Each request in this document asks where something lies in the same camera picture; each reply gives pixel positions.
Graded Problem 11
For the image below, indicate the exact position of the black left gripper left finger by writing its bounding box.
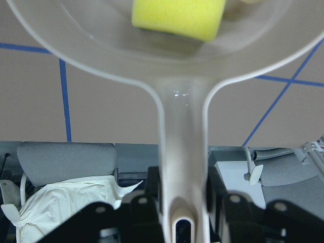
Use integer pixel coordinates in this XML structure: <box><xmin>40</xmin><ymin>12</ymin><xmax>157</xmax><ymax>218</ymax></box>
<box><xmin>144</xmin><ymin>167</ymin><xmax>164</xmax><ymax>220</ymax></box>

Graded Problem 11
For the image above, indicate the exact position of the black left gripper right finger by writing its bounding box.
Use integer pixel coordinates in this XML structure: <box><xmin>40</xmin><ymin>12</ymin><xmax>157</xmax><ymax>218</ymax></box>
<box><xmin>207</xmin><ymin>167</ymin><xmax>227</xmax><ymax>232</ymax></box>

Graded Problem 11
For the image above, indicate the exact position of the grey office chair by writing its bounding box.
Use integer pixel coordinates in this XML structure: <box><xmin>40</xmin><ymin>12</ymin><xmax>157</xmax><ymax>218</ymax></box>
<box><xmin>17</xmin><ymin>142</ymin><xmax>116</xmax><ymax>187</ymax></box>

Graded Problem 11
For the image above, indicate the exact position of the beige plastic dustpan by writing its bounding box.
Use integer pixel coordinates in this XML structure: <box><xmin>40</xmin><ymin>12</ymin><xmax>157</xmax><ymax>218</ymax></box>
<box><xmin>8</xmin><ymin>1</ymin><xmax>323</xmax><ymax>242</ymax></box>

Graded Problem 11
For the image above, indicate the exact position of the yellow sponge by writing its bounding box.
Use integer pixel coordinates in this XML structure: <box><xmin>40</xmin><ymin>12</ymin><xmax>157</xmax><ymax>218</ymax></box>
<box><xmin>132</xmin><ymin>0</ymin><xmax>226</xmax><ymax>42</ymax></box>

